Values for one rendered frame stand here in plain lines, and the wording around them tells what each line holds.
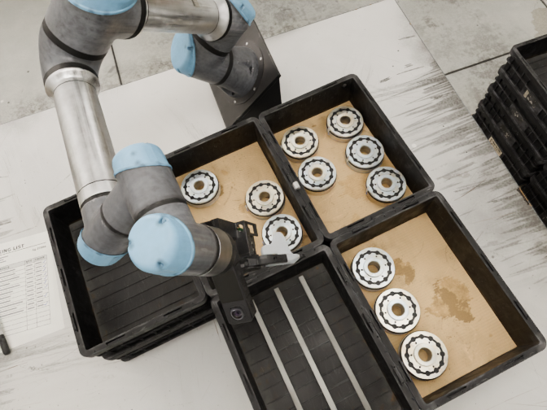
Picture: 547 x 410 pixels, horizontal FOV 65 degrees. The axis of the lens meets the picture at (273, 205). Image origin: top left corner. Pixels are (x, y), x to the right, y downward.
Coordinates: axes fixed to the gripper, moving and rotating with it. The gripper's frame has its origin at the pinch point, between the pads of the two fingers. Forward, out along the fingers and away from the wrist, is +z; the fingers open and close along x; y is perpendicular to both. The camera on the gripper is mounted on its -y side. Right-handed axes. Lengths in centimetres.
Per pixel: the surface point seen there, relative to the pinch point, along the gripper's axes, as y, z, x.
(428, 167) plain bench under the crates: 25, 56, -37
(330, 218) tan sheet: 12.5, 30.6, -8.9
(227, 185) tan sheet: 27.8, 24.5, 15.7
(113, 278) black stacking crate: 8.6, 10.9, 45.8
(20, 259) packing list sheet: 23, 14, 82
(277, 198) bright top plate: 20.2, 24.5, 2.2
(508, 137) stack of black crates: 43, 116, -72
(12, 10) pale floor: 209, 89, 170
